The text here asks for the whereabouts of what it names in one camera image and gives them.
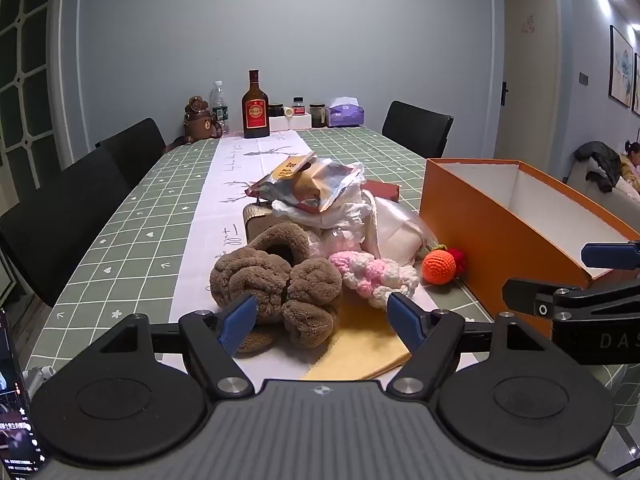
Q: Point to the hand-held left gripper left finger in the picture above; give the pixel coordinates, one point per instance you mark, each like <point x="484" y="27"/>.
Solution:
<point x="237" y="322"/>

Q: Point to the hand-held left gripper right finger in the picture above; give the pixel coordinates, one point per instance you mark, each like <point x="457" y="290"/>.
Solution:
<point x="402" y="320"/>

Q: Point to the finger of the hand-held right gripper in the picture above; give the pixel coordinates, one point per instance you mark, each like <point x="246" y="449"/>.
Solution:
<point x="520" y="295"/>
<point x="605" y="255"/>

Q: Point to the brown plush scrunchie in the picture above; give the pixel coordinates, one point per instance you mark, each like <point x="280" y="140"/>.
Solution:
<point x="250" y="270"/>

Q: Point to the orange cardboard box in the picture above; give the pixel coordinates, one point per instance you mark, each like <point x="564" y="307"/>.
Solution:
<point x="480" y="240"/>

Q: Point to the cream round terry cloth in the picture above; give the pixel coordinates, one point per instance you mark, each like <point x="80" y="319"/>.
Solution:
<point x="395" y="240"/>

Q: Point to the clear plastic bag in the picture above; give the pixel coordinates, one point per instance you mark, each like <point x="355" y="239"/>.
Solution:
<point x="335" y="242"/>

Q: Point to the yellow cloth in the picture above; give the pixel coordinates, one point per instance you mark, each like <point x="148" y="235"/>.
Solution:
<point x="360" y="345"/>

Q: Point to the light sofa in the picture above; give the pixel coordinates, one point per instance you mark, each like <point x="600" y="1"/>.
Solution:
<point x="620" y="205"/>

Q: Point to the pink white crocheted scrunchie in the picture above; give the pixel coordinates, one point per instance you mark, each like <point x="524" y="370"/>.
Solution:
<point x="370" y="272"/>

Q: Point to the orange crocheted ball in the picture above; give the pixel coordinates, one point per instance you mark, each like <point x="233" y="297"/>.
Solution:
<point x="439" y="268"/>

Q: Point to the dark jacket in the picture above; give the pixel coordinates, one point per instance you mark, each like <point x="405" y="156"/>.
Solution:
<point x="597" y="162"/>

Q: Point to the wooden speaker box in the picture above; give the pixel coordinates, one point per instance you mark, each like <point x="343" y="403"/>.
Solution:
<point x="257" y="220"/>

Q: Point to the red sponge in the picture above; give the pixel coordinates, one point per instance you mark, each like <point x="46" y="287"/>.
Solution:
<point x="385" y="191"/>

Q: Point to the green checked tablecloth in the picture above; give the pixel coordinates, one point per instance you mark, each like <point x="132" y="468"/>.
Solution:
<point x="125" y="240"/>

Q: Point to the white printed table runner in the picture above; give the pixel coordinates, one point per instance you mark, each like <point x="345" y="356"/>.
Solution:
<point x="240" y="170"/>

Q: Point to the foil snack bag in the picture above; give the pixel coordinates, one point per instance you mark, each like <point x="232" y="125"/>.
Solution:
<point x="310" y="185"/>

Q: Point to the black chair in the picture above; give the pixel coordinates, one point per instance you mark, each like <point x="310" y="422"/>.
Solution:
<point x="415" y="127"/>
<point x="135" y="150"/>
<point x="55" y="220"/>

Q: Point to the white room door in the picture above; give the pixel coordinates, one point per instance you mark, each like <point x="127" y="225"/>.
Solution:
<point x="530" y="75"/>

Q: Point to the white small box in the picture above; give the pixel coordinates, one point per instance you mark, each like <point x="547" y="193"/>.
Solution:
<point x="301" y="122"/>
<point x="277" y="125"/>

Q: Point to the brown bear-shaped bottle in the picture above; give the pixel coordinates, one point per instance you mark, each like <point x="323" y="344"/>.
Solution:
<point x="197" y="122"/>

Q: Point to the brown liquor bottle red label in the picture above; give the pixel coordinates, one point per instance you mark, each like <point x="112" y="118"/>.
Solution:
<point x="256" y="110"/>

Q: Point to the purple tissue box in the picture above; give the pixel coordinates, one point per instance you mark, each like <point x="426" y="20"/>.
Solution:
<point x="345" y="114"/>

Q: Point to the clear water bottle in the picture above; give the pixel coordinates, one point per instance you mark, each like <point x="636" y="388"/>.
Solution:
<point x="219" y="107"/>

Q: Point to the short dark jar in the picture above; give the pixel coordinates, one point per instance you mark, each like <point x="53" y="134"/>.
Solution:
<point x="276" y="110"/>

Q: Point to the tall dark glass jar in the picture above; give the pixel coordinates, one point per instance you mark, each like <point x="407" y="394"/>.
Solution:
<point x="318" y="116"/>

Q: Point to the small bottle red label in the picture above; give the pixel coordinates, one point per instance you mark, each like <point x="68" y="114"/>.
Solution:
<point x="298" y="106"/>

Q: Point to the black smartphone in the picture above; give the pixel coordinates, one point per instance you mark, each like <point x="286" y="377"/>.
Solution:
<point x="15" y="400"/>

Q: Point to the glass panel door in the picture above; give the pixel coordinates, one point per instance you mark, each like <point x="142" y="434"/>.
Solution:
<point x="22" y="60"/>

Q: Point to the framed wall picture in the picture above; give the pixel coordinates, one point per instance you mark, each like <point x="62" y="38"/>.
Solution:
<point x="620" y="67"/>
<point x="636" y="85"/>

